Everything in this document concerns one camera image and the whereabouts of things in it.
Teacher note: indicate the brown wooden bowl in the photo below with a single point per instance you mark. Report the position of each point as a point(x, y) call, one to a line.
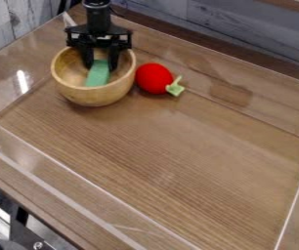
point(70, 75)

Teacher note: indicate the red plush radish toy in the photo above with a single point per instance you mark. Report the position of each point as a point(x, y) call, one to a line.
point(156, 80)

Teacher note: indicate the clear acrylic corner bracket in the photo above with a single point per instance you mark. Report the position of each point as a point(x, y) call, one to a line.
point(67, 20)

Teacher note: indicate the clear acrylic enclosure wall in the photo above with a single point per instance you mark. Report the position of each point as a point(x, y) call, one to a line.
point(157, 173)

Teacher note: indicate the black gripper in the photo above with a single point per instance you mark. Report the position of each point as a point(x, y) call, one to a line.
point(98, 33)

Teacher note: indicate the green rectangular block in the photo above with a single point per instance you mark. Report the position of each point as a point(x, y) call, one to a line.
point(98, 74)

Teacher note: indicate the black metal table bracket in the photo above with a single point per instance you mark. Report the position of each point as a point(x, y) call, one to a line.
point(21, 234)

